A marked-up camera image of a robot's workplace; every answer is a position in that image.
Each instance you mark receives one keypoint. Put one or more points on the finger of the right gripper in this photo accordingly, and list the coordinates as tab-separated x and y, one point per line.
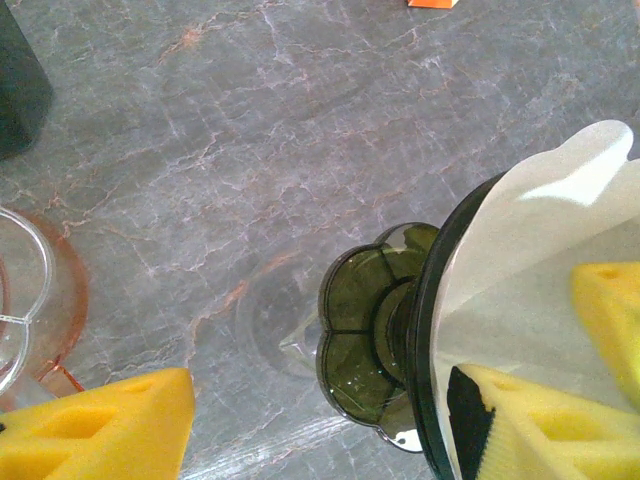
615	320

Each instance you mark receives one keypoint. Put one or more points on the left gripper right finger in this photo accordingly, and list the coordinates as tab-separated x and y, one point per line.
550	440

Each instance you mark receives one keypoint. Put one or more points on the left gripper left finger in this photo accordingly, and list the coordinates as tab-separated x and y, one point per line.
100	430

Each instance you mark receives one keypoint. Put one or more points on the white paper coffee filter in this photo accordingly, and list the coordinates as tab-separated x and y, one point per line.
500	280

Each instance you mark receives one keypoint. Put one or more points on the orange glass server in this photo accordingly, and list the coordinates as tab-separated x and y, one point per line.
75	300

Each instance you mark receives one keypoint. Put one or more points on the clear plastic coffee dripper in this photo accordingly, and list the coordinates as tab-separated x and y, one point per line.
20	280

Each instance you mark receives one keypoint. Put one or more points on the dark green coffee dripper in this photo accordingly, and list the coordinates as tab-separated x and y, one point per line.
360	320

